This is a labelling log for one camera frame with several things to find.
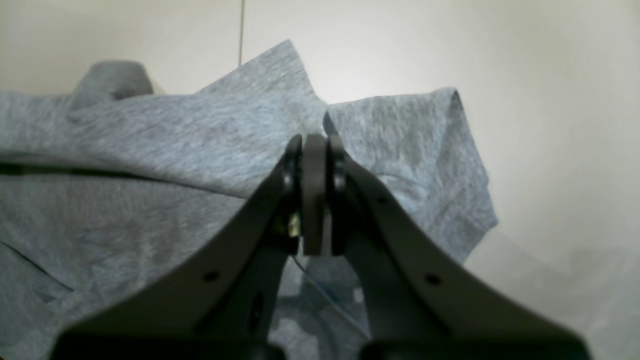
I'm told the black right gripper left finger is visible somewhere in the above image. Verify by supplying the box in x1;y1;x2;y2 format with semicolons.
51;135;303;360

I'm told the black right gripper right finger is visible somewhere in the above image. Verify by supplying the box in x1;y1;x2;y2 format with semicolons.
327;136;591;360

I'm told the grey T-shirt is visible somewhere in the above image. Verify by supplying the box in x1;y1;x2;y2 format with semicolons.
1;41;498;360

